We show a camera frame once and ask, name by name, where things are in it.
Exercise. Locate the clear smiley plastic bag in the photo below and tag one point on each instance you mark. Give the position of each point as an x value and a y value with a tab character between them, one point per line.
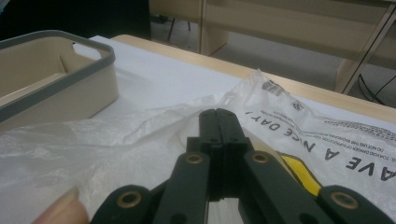
327	137

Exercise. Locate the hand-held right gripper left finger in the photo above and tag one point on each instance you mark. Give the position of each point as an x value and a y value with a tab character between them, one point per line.
210	140

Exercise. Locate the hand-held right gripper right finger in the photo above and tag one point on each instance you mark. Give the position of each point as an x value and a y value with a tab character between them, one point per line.
232	140

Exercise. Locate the beige bin with grey rim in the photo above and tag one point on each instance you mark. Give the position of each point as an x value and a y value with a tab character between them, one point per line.
62	87

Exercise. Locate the light wooden table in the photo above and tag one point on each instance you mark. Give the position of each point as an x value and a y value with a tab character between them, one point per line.
218	67

